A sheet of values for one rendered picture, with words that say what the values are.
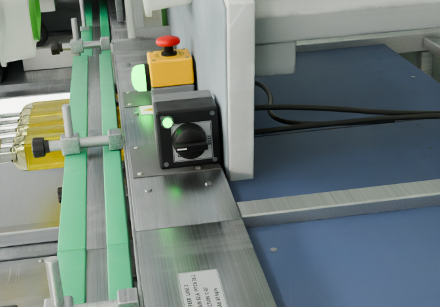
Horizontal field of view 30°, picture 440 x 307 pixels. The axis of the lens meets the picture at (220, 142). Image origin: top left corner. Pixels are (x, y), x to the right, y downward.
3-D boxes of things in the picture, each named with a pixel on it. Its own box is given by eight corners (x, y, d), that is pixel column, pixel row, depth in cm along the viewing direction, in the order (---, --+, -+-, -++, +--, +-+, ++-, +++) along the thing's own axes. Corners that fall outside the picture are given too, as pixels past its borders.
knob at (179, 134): (207, 153, 107) (211, 163, 104) (173, 157, 106) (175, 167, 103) (205, 120, 105) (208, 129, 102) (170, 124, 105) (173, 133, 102)
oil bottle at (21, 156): (124, 152, 164) (14, 163, 161) (120, 125, 162) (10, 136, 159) (124, 162, 159) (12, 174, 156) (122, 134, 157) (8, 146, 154)
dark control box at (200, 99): (215, 142, 115) (156, 148, 114) (212, 88, 112) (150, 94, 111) (224, 164, 108) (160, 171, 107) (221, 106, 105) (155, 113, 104)
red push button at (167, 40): (156, 55, 136) (154, 35, 135) (180, 52, 137) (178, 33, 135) (158, 61, 133) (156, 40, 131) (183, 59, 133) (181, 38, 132)
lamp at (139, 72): (150, 86, 138) (131, 88, 138) (147, 60, 137) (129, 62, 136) (151, 93, 134) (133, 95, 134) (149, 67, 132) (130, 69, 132)
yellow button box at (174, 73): (193, 86, 141) (150, 91, 140) (190, 44, 138) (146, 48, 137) (198, 99, 134) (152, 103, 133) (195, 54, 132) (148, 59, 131)
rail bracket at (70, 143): (125, 142, 123) (34, 151, 121) (120, 95, 120) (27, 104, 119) (126, 151, 119) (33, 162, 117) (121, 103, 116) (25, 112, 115)
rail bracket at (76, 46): (114, 89, 181) (57, 94, 180) (107, 14, 175) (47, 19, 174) (115, 93, 178) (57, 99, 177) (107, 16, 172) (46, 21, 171)
